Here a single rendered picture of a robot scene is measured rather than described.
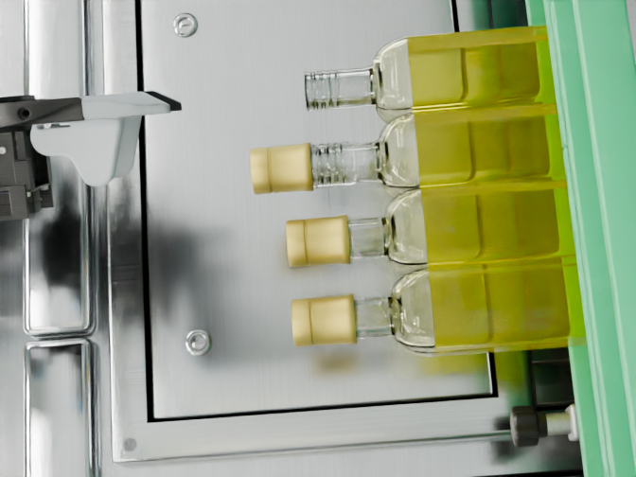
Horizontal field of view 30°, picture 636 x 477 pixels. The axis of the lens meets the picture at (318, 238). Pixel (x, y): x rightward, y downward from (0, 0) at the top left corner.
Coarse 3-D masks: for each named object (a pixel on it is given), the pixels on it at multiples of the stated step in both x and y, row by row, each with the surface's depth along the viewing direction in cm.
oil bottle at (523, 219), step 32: (416, 192) 83; (448, 192) 83; (480, 192) 82; (512, 192) 82; (544, 192) 82; (384, 224) 84; (416, 224) 82; (448, 224) 82; (480, 224) 82; (512, 224) 82; (544, 224) 82; (384, 256) 85; (416, 256) 82; (448, 256) 82; (480, 256) 82; (512, 256) 82; (544, 256) 82
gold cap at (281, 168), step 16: (304, 144) 86; (256, 160) 85; (272, 160) 85; (288, 160) 85; (304, 160) 85; (256, 176) 85; (272, 176) 85; (288, 176) 85; (304, 176) 85; (256, 192) 86
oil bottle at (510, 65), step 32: (480, 32) 86; (512, 32) 85; (544, 32) 85; (384, 64) 86; (416, 64) 85; (448, 64) 85; (480, 64) 85; (512, 64) 85; (544, 64) 85; (384, 96) 85; (416, 96) 84; (448, 96) 84; (480, 96) 84; (512, 96) 84; (544, 96) 85
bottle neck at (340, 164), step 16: (320, 144) 86; (336, 144) 86; (352, 144) 86; (368, 144) 86; (320, 160) 85; (336, 160) 85; (352, 160) 85; (368, 160) 85; (320, 176) 85; (336, 176) 85; (352, 176) 85; (368, 176) 86
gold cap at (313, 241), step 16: (288, 224) 84; (304, 224) 84; (320, 224) 84; (336, 224) 84; (288, 240) 83; (304, 240) 83; (320, 240) 83; (336, 240) 83; (288, 256) 84; (304, 256) 84; (320, 256) 84; (336, 256) 84
